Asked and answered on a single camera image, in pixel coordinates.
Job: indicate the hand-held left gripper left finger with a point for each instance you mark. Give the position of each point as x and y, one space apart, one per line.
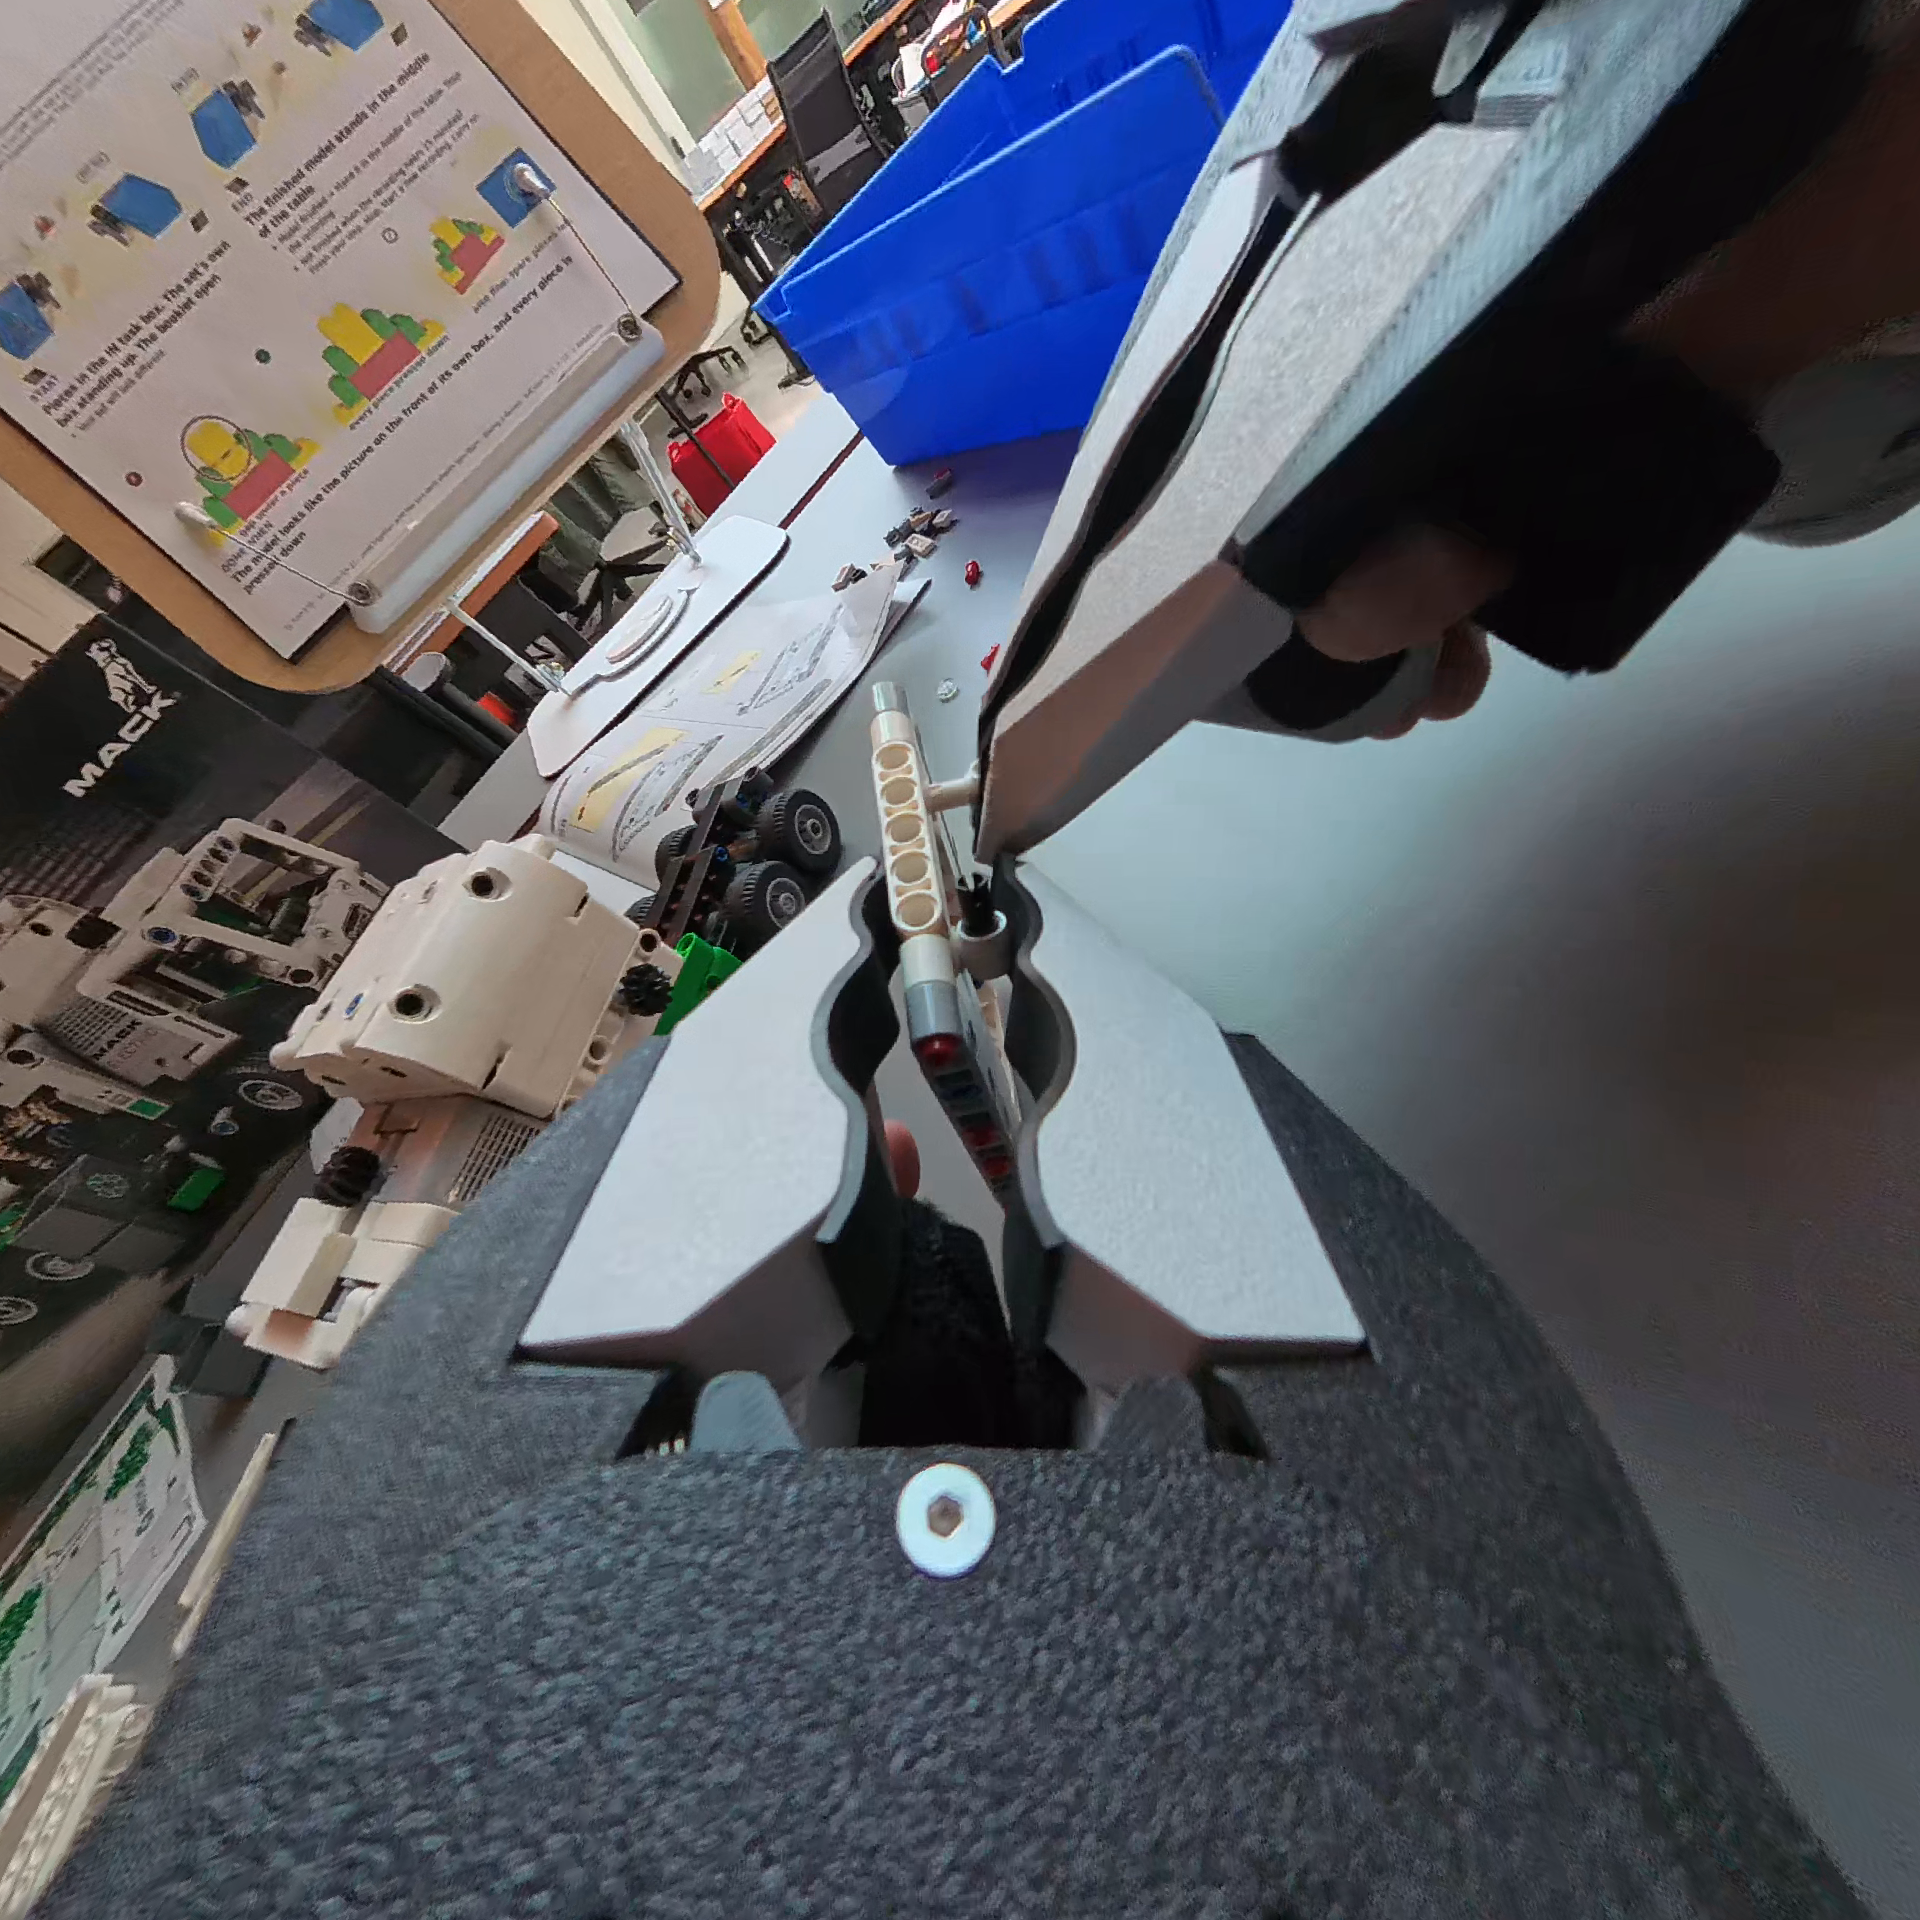
704 1185

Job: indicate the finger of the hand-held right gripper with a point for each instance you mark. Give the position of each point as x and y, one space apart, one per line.
1108 450
1141 704

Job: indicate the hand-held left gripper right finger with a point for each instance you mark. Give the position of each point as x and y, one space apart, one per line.
1185 1201

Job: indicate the small white connector piece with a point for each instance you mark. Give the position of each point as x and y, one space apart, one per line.
954 792

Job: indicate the white brick panel assembly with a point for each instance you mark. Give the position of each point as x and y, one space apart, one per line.
913 840

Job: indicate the dark building set box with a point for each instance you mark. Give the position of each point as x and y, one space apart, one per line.
136 900

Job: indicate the person's left hand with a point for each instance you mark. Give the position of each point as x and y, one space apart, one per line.
900 1157

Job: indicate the person's right hand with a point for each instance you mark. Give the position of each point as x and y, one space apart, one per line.
1424 644

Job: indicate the cluster of small dark pieces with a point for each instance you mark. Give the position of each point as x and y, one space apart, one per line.
908 533

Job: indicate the blue plastic bin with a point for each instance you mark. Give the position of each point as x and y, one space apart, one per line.
975 269

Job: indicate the white green toy truck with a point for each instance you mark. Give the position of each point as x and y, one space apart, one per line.
481 973

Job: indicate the red crate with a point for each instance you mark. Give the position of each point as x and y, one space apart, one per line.
723 450

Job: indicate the instruction booklet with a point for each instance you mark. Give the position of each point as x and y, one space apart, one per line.
721 704

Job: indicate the black office chair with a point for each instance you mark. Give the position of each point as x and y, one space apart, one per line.
826 105

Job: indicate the wooden instruction board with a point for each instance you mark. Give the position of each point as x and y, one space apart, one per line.
299 300

